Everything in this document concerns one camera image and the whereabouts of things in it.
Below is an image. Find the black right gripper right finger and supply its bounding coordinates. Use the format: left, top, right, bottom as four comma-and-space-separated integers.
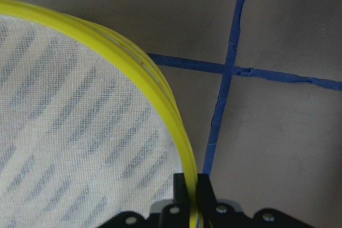
197, 174, 217, 212

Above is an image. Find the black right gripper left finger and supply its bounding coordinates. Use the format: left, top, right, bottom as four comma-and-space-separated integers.
173, 173, 190, 207

